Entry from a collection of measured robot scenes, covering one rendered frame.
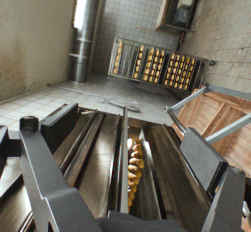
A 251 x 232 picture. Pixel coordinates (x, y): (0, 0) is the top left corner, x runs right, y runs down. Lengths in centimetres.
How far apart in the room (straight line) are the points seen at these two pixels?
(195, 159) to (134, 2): 533
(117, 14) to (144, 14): 80
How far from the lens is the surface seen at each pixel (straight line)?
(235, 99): 153
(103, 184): 88
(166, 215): 88
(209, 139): 71
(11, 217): 80
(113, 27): 527
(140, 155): 150
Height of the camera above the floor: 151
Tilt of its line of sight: 3 degrees down
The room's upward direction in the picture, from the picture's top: 78 degrees counter-clockwise
